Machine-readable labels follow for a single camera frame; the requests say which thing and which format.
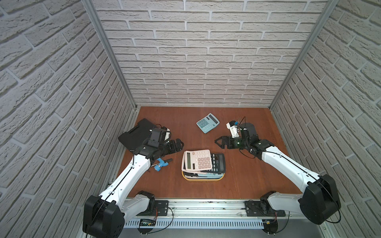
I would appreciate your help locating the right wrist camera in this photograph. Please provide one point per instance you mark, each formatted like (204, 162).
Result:
(233, 128)

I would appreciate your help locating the light blue calculator face down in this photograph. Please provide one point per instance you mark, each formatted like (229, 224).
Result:
(203, 176)

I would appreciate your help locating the black calculator face down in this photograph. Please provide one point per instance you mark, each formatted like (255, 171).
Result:
(218, 163)

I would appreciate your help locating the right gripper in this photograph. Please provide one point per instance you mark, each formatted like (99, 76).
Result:
(228, 139)

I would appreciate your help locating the aluminium rail frame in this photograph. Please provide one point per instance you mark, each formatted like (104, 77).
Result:
(207, 214)

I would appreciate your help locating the left controller board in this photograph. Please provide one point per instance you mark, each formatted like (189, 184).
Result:
(147, 223)

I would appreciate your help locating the right connector plug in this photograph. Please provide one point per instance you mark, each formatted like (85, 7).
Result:
(270, 227)

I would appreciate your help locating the blue handled hammer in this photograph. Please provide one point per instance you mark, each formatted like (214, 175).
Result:
(161, 163)

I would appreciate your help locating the teal calculator keys up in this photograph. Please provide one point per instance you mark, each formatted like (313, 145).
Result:
(208, 123)

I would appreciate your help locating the yellow storage tray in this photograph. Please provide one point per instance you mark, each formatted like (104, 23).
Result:
(201, 179)

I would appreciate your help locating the black tool case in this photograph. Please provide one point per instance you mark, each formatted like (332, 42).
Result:
(135, 137)

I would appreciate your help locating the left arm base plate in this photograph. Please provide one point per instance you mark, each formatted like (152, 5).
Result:
(158, 207)

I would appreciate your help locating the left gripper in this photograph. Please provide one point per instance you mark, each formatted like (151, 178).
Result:
(172, 146)

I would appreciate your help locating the small pink calculator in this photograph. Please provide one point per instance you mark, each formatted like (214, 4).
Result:
(197, 161)

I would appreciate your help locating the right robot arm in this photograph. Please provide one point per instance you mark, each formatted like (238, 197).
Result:
(318, 199)

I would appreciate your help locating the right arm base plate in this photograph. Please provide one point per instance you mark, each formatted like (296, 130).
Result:
(261, 209)

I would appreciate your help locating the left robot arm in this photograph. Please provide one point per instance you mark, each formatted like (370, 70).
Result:
(105, 215)

